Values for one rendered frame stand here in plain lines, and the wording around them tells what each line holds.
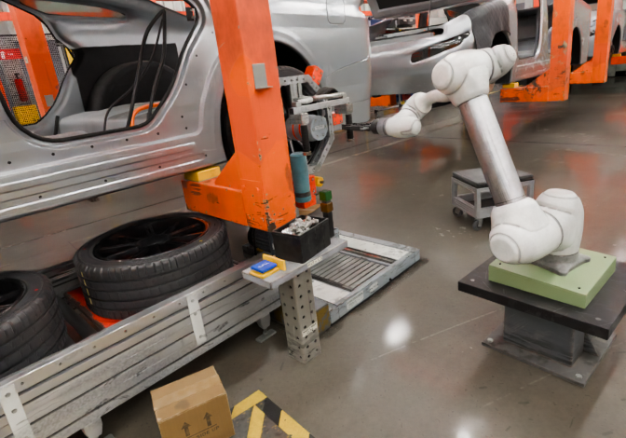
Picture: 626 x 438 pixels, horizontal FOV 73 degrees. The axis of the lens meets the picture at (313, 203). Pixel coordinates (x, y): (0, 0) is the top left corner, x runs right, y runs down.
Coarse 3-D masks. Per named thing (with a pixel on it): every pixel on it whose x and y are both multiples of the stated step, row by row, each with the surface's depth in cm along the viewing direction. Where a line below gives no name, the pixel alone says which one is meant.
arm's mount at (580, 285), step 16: (592, 256) 157; (608, 256) 156; (496, 272) 158; (512, 272) 153; (528, 272) 151; (544, 272) 150; (576, 272) 148; (592, 272) 147; (608, 272) 151; (528, 288) 150; (544, 288) 146; (560, 288) 141; (576, 288) 140; (592, 288) 140; (576, 304) 139
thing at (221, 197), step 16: (224, 176) 190; (192, 192) 210; (208, 192) 199; (224, 192) 189; (240, 192) 180; (192, 208) 215; (208, 208) 204; (224, 208) 193; (240, 208) 184; (240, 224) 188
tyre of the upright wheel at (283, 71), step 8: (280, 72) 224; (288, 72) 227; (296, 72) 232; (224, 96) 224; (224, 104) 222; (224, 112) 220; (224, 120) 220; (224, 128) 221; (224, 136) 222; (232, 136) 217; (224, 144) 226; (232, 144) 220; (232, 152) 223
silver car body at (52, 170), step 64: (64, 0) 304; (128, 0) 326; (192, 0) 195; (320, 0) 247; (128, 64) 320; (192, 64) 197; (320, 64) 254; (0, 128) 148; (64, 128) 303; (128, 128) 181; (192, 128) 201; (0, 192) 149; (64, 192) 164
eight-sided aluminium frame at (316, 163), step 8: (280, 80) 213; (288, 80) 217; (296, 80) 221; (304, 80) 225; (312, 80) 230; (312, 88) 231; (320, 112) 245; (328, 112) 242; (328, 120) 243; (328, 128) 245; (328, 136) 247; (320, 144) 247; (328, 144) 246; (320, 152) 244; (312, 160) 245; (320, 160) 243; (312, 168) 239
